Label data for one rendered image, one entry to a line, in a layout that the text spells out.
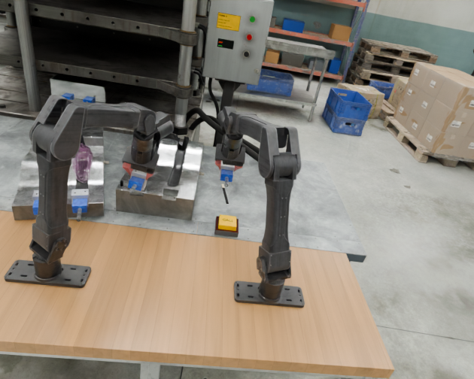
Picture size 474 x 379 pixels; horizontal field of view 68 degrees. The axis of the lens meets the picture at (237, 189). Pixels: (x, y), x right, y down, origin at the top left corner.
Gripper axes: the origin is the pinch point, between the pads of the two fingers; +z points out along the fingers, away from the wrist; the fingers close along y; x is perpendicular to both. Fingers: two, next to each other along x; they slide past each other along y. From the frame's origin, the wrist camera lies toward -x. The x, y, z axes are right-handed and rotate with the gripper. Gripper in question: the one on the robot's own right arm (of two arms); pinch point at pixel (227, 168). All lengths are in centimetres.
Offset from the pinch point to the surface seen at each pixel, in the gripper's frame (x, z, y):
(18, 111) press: -47, 41, 105
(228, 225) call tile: 22.4, 1.8, -2.1
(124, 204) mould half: 17.6, 4.0, 33.6
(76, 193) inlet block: 19, -2, 48
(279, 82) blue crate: -291, 208, -73
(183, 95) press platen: -54, 21, 23
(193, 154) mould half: -10.8, 9.3, 13.3
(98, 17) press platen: -75, 1, 66
